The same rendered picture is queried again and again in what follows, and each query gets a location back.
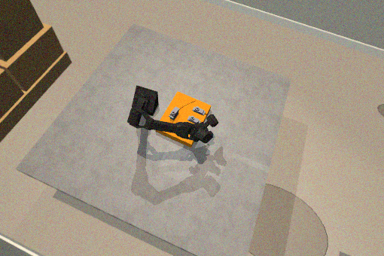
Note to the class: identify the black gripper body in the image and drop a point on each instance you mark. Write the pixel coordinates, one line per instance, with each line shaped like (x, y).
(211, 119)

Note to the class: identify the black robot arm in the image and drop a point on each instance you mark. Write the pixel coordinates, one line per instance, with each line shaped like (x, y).
(181, 129)

